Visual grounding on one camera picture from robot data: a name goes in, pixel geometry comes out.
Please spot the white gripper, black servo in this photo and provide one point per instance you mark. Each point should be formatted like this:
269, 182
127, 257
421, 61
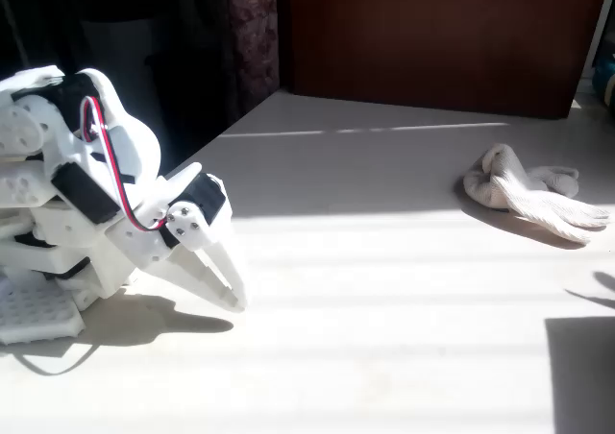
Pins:
188, 221

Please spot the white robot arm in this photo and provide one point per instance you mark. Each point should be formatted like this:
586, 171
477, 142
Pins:
130, 136

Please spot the dark patterned curtain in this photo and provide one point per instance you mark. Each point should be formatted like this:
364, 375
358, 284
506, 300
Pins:
252, 31

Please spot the dark brown wooden cabinet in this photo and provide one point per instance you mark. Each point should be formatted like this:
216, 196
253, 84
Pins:
432, 35

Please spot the blue round object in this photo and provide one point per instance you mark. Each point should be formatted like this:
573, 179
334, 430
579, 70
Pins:
606, 76

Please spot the white perforated base plate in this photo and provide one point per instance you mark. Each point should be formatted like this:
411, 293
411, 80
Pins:
33, 314

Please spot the white frame post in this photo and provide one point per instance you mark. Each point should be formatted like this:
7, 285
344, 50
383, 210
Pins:
601, 21

